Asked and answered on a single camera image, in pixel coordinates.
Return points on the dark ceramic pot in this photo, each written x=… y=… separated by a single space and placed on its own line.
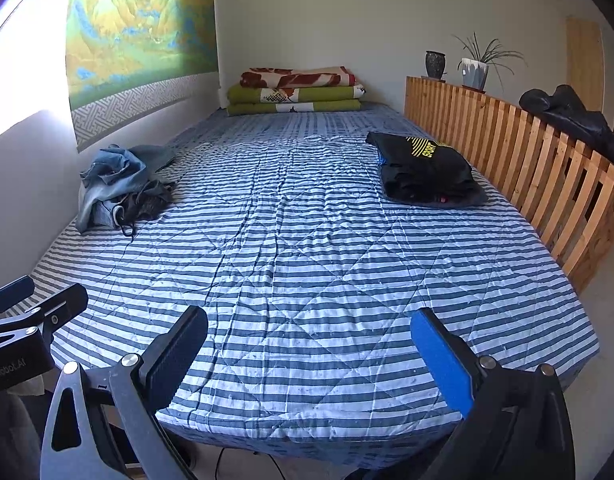
x=435 y=65

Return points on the landscape wall tapestry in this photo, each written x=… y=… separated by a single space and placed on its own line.
x=137 y=25

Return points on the wooden slatted bed rail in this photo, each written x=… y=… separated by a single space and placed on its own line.
x=537 y=160

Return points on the red floral folded blanket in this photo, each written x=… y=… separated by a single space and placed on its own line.
x=297 y=78

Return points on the black garment yellow print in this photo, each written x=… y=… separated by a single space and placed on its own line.
x=427 y=160

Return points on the light blue denim garment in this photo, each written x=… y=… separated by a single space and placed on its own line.
x=109 y=175

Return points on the wooden board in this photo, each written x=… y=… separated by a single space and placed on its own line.
x=584 y=60

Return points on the teal grey garment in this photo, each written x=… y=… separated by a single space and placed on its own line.
x=154 y=156

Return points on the potted plant white pot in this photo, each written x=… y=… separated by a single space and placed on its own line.
x=474 y=74

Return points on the green patterned folded blanket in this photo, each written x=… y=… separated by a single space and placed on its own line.
x=337 y=106
x=332 y=93

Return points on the dark grey folded garment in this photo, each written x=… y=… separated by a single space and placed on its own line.
x=467 y=199

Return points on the grey checkered shirt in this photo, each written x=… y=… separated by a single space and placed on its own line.
x=149 y=202

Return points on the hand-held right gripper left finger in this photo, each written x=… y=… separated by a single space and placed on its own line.
x=179 y=355

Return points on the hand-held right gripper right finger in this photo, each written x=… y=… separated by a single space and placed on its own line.
x=444 y=365

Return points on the blue striped bed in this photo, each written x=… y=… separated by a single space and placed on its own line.
x=312 y=260

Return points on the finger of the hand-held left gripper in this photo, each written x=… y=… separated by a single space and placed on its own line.
x=12 y=296
x=64 y=306

